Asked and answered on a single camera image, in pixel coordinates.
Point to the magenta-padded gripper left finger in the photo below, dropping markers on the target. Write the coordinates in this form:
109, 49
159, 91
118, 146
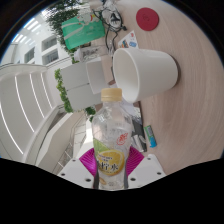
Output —
87, 165

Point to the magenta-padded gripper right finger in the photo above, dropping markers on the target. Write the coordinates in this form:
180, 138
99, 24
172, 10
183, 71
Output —
136, 163

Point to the clear lemon drink bottle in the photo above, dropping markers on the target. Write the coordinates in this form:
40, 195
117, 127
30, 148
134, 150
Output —
111, 140

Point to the black notebook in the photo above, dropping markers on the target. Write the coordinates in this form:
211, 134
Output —
139, 135

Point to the blue green tube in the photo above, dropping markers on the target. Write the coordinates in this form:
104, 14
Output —
150, 136

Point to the ceiling light strips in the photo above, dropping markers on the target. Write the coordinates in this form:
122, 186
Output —
23, 106

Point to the clear pump bottle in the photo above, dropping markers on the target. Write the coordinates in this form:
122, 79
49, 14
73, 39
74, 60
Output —
86, 54

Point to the colourful sticker sheet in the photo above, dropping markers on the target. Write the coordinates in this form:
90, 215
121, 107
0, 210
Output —
128, 41

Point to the green tote bag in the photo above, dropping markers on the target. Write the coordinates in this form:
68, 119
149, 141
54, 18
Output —
81, 31

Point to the flat round red coaster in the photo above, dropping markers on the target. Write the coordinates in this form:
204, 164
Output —
147, 19

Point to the green plant hedge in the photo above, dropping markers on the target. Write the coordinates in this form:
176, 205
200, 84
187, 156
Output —
61, 16

